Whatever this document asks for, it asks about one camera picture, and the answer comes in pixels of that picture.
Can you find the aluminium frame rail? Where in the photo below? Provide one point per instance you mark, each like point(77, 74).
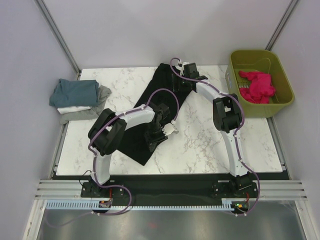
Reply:
point(270, 190)

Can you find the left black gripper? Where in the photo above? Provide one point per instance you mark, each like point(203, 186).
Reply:
point(153, 142)

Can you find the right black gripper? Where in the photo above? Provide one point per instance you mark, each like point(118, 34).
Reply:
point(175, 79)

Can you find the blue tub label sticker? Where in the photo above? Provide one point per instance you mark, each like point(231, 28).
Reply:
point(228, 79)

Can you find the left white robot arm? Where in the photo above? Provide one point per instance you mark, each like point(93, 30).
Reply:
point(107, 133)

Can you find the folded white t shirt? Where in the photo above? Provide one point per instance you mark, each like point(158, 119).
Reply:
point(72, 109)

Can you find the aluminium corner post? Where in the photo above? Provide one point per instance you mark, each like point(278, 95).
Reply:
point(282, 24)
point(58, 35)

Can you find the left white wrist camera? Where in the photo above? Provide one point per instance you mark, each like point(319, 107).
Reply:
point(170, 129)

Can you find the right aluminium corner post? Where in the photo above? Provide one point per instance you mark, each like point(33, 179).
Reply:
point(282, 24)

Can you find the left aluminium corner post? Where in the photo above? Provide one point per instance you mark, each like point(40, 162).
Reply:
point(58, 35)

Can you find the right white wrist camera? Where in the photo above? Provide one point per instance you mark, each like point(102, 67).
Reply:
point(181, 67)

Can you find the pink t shirt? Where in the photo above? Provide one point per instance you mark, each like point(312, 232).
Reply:
point(260, 89)

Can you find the folded teal t shirt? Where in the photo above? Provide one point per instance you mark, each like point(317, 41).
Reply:
point(79, 93)

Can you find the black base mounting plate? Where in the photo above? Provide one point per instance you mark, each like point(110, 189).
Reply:
point(176, 188)

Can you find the white slotted cable duct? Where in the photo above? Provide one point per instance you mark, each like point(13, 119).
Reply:
point(95, 204)

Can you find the olive green plastic tub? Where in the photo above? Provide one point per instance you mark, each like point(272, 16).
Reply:
point(260, 61)

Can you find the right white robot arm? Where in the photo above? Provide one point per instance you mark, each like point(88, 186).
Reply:
point(228, 115)

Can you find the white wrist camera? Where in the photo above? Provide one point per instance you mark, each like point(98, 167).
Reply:
point(170, 129)
point(181, 67)

